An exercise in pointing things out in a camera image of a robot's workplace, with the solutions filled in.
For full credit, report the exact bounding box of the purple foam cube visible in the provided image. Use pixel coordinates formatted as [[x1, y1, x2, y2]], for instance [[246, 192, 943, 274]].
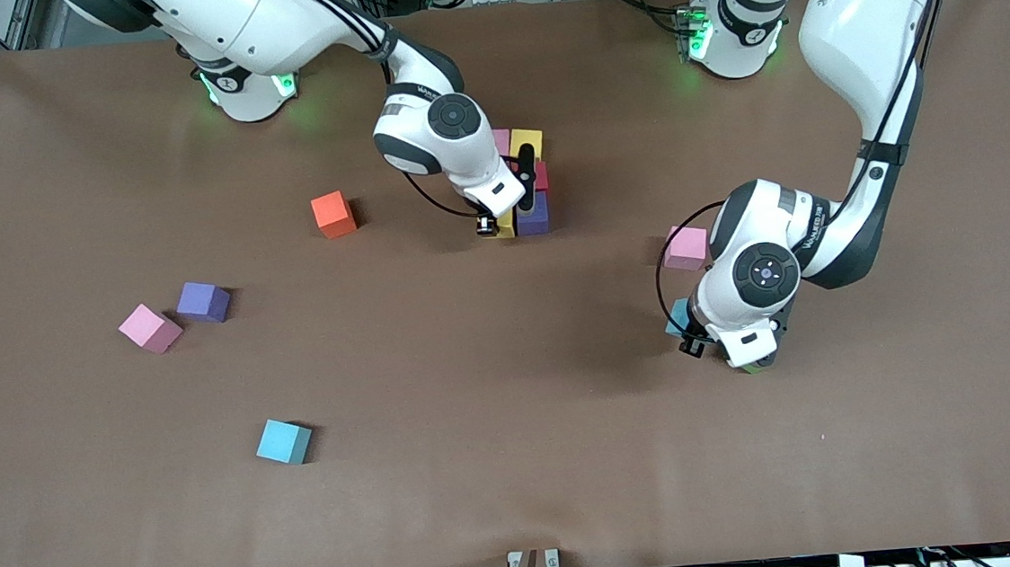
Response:
[[513, 190, 553, 237], [174, 279, 234, 327]]

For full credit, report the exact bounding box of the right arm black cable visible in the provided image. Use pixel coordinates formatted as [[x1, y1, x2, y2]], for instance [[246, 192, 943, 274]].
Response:
[[402, 166, 483, 225]]

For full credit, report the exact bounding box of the orange foam cube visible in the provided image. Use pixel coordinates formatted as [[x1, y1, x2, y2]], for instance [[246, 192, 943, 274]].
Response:
[[309, 189, 360, 242]]

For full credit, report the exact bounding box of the cyan foam cube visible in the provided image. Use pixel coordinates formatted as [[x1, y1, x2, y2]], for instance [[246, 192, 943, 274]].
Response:
[[661, 297, 695, 341], [252, 415, 315, 469]]

